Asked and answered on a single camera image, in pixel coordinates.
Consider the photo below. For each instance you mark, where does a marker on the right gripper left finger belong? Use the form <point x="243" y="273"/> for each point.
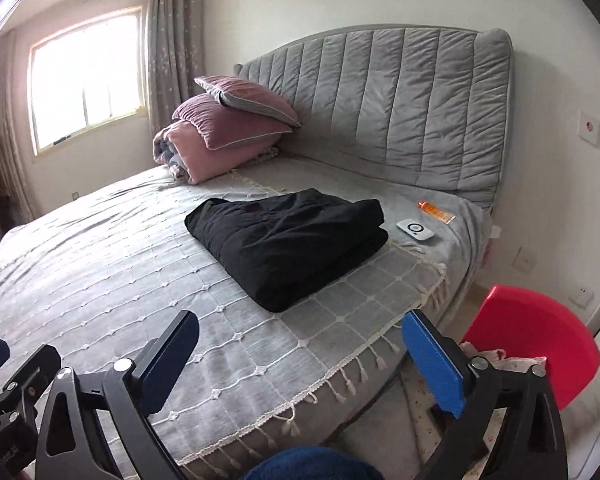
<point x="72" y="444"/>

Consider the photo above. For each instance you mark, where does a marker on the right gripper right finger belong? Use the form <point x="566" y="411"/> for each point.
<point x="530" y="444"/>

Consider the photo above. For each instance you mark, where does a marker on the black large garment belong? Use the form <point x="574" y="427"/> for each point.
<point x="282" y="249"/>

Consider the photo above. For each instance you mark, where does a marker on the red plastic chair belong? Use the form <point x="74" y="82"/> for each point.
<point x="527" y="324"/>

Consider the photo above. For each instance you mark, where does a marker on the grey white bedspread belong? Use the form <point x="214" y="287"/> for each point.
<point x="99" y="277"/>

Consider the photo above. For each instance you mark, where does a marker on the blue clothed knee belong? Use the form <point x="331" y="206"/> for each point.
<point x="313" y="463"/>

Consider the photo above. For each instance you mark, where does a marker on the orange tube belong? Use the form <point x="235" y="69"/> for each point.
<point x="436" y="212"/>

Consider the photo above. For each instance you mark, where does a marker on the white small device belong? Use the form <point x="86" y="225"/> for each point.
<point x="415" y="230"/>

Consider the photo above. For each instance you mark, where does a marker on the left curtain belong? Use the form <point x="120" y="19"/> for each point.
<point x="16" y="207"/>

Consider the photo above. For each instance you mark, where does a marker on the pink velvet pillow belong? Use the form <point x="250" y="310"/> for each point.
<point x="221" y="126"/>

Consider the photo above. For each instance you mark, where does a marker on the window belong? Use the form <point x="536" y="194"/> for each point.
<point x="84" y="77"/>

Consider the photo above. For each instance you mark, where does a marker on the grey pink pillow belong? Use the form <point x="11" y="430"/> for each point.
<point x="248" y="96"/>

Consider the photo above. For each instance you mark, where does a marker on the grey quilted headboard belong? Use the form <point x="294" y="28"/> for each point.
<point x="426" y="106"/>

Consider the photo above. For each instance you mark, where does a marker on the grey right curtain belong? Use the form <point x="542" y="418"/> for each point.
<point x="175" y="56"/>

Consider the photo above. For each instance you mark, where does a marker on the white wall socket lower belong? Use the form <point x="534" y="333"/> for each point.
<point x="581" y="296"/>

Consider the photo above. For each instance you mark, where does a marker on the white wall socket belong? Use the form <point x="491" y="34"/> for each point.
<point x="581" y="296"/>
<point x="524" y="261"/>
<point x="589" y="129"/>

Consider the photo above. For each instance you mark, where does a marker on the white wall socket middle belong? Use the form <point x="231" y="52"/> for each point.
<point x="524" y="261"/>

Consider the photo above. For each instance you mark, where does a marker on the white wall socket upper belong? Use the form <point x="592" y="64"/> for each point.
<point x="589" y="129"/>

